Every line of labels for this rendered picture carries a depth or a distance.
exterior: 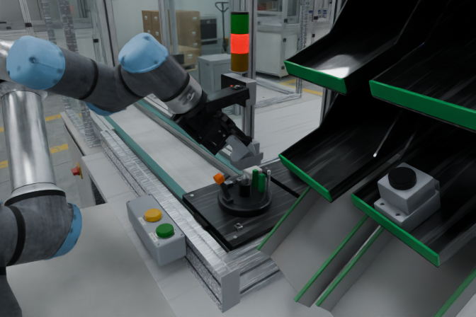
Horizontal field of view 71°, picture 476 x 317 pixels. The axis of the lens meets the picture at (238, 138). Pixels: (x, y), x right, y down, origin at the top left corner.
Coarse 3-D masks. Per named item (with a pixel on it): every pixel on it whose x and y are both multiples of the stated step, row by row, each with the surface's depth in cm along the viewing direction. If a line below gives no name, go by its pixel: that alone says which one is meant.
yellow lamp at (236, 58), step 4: (248, 52) 92; (232, 56) 91; (236, 56) 91; (240, 56) 90; (244, 56) 91; (248, 56) 92; (232, 60) 92; (236, 60) 91; (240, 60) 91; (244, 60) 91; (248, 60) 93; (232, 64) 92; (236, 64) 92; (240, 64) 91; (244, 64) 92; (248, 64) 93; (232, 68) 93; (236, 68) 92; (240, 68) 92; (244, 68) 92; (248, 68) 94
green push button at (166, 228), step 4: (160, 224) 77; (164, 224) 77; (168, 224) 77; (160, 228) 76; (164, 228) 76; (168, 228) 76; (172, 228) 76; (156, 232) 75; (160, 232) 74; (164, 232) 74; (168, 232) 74; (172, 232) 75; (160, 236) 74; (164, 236) 74; (168, 236) 74
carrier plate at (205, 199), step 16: (240, 176) 97; (192, 192) 89; (208, 192) 89; (272, 192) 89; (288, 192) 89; (192, 208) 85; (208, 208) 83; (272, 208) 83; (288, 208) 83; (208, 224) 79; (224, 224) 77; (256, 224) 77; (272, 224) 77; (224, 240) 73; (240, 240) 72
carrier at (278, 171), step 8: (264, 168) 101; (272, 168) 101; (280, 168) 101; (272, 176) 97; (280, 176) 97; (288, 176) 97; (296, 176) 95; (280, 184) 94; (288, 184) 93; (296, 184) 93; (304, 184) 93; (296, 192) 89
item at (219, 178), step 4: (216, 176) 78; (220, 176) 77; (224, 176) 79; (228, 176) 79; (216, 180) 77; (220, 180) 77; (224, 180) 78; (220, 184) 78; (224, 184) 79; (220, 188) 80; (224, 188) 79; (224, 192) 80; (228, 192) 81; (224, 196) 82; (228, 196) 81
